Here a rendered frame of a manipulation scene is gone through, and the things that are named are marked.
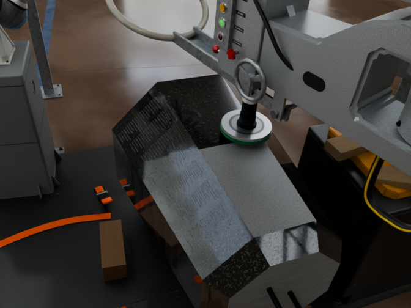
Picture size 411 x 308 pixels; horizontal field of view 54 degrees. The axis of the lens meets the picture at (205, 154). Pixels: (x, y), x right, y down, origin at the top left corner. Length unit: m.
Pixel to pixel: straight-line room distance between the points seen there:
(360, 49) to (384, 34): 0.08
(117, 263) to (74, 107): 1.65
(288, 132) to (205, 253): 1.96
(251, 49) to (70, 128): 2.08
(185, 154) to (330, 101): 0.69
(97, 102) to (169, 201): 1.95
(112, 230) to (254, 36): 1.35
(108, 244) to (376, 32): 1.65
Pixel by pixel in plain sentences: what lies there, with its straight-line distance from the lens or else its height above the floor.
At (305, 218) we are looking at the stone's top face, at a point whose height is 0.85.
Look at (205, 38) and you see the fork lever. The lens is 1.84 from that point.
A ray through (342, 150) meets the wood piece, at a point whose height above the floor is 0.83.
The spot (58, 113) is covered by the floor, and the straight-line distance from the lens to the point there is 3.40.
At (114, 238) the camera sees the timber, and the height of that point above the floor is 0.14.
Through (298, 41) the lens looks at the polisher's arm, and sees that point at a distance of 1.26.
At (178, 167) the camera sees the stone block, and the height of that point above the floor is 0.77.
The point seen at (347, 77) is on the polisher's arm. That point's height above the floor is 1.37.
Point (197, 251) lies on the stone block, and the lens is 1.47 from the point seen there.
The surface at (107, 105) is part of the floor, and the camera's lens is 3.42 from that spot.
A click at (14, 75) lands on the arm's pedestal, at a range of 2.21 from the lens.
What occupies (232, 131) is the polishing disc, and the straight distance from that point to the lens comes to 1.65.
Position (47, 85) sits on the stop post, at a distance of 3.59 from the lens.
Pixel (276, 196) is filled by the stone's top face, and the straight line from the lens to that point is 1.49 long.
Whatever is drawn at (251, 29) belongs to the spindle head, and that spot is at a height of 1.36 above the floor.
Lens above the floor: 1.90
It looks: 41 degrees down
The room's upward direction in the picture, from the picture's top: 5 degrees clockwise
